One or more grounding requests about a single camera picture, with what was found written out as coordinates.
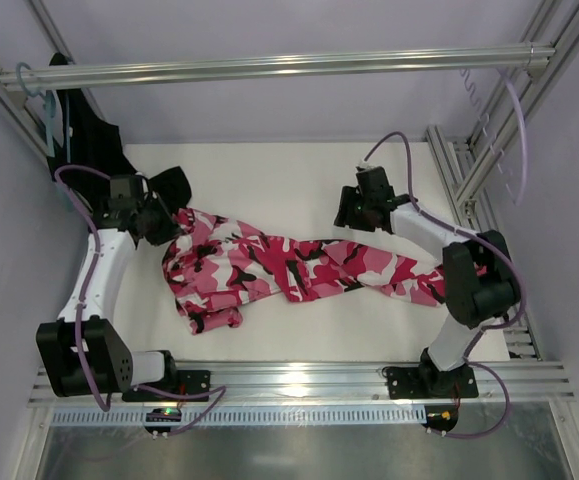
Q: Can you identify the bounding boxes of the pink camouflage trousers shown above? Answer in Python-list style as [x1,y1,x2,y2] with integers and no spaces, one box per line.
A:
[162,208,446,335]

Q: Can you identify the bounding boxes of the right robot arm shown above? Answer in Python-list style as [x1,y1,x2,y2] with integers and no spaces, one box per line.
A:
[334,166,524,399]

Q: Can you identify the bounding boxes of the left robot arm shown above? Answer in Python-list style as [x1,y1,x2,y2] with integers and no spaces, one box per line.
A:
[36,174,179,410]

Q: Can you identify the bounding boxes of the light blue clothes hanger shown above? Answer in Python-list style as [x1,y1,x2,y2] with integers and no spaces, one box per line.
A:
[15,61,78,213]

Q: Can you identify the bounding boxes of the lilac clothes hanger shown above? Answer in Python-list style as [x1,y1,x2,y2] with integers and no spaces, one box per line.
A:
[458,65,529,209]

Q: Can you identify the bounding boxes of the black garment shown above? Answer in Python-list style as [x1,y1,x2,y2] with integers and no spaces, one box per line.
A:
[44,52,194,231]

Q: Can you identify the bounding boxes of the aluminium right frame rail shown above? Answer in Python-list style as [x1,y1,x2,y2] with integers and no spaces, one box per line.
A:
[426,1,579,225]

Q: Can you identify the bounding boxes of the aluminium left frame post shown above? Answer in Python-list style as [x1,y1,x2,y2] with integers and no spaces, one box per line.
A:
[0,1,73,164]

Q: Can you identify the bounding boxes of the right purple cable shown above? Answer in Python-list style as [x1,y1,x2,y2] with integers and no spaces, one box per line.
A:
[358,130,528,442]

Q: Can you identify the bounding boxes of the purple cable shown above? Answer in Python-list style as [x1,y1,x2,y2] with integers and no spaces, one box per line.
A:
[53,164,228,437]
[358,130,528,442]

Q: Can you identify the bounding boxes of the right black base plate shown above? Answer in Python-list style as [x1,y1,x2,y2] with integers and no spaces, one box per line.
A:
[382,365,479,400]

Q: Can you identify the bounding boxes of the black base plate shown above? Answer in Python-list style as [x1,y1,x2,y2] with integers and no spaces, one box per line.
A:
[382,365,479,400]
[122,369,211,403]

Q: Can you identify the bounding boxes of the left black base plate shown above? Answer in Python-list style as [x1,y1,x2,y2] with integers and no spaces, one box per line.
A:
[122,369,211,403]

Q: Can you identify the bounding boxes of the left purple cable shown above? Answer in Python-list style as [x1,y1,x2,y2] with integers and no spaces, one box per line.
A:
[53,164,228,437]

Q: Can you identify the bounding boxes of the slotted grey cable duct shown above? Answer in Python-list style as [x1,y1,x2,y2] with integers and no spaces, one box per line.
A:
[51,403,426,429]

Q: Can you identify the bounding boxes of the aluminium hanging rail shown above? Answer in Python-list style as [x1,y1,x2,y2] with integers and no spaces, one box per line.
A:
[23,42,556,90]

